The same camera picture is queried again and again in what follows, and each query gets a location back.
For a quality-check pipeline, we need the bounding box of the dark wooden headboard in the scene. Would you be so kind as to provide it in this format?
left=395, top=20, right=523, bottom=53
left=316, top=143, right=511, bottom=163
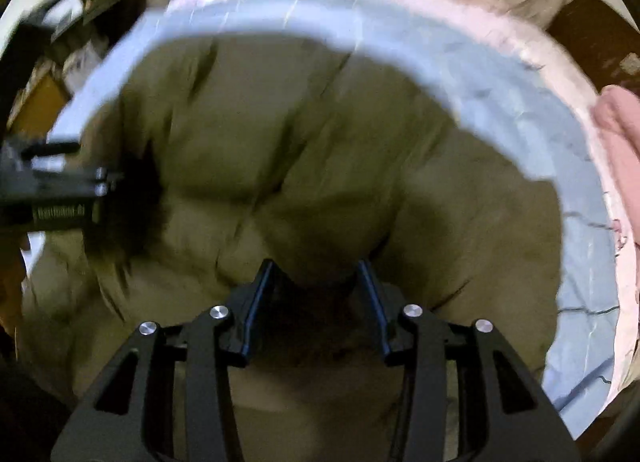
left=547, top=0, right=640, bottom=94

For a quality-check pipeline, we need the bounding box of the pink cartoon print bedspread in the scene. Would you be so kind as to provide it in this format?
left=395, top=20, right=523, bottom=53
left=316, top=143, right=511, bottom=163
left=169, top=0, right=639, bottom=399

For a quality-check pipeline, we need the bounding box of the blue plaid bed sheet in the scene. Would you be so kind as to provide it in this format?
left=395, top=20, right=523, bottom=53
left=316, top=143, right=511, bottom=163
left=63, top=0, right=618, bottom=433

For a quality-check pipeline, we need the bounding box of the dark wooden side desk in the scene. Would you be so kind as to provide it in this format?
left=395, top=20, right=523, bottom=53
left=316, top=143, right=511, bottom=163
left=1, top=0, right=148, bottom=135

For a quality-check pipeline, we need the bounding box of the olive green hooded puffer jacket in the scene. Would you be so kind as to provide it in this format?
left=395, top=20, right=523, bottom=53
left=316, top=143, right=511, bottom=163
left=16, top=35, right=562, bottom=461

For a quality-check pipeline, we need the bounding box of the pink folded quilt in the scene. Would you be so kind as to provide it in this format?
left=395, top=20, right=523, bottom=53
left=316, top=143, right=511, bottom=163
left=591, top=84, right=639, bottom=246

